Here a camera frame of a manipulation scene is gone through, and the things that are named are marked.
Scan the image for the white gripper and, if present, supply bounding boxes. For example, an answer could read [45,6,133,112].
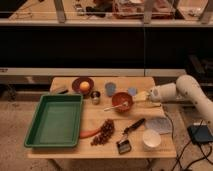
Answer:
[133,86,162,102]

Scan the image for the silver fork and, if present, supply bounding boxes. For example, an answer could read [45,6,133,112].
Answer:
[103,101,128,111]

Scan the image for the black handled brush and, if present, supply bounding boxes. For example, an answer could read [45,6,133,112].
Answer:
[116,118,145,155]

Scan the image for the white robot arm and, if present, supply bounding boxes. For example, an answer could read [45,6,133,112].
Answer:
[133,75,213,131]

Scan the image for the red bowl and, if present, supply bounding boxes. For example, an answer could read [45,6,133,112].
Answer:
[112,92,133,113]

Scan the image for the light blue cup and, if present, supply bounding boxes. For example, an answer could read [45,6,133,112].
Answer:
[127,87,137,96]

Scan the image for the wooden table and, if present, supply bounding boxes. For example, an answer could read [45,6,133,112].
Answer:
[28,77,176,159]

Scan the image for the bunch of red grapes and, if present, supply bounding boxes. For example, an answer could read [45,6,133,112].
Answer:
[91,119,115,146]

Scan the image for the small metal cup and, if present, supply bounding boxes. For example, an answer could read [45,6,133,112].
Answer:
[91,91,101,105]

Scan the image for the orange fruit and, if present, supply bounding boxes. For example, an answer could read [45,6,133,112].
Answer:
[79,81,90,91]

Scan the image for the orange carrot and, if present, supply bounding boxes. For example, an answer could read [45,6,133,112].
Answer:
[79,128,100,139]

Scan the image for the dark red plate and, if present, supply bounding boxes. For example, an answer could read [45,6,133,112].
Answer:
[72,77,94,95]

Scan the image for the black power adapter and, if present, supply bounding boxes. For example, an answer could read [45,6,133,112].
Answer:
[187,125,213,144]

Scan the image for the grey sponge block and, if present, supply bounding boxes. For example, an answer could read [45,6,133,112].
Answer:
[53,86,68,94]

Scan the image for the green plastic tray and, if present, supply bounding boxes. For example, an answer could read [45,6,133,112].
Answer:
[24,94,83,148]

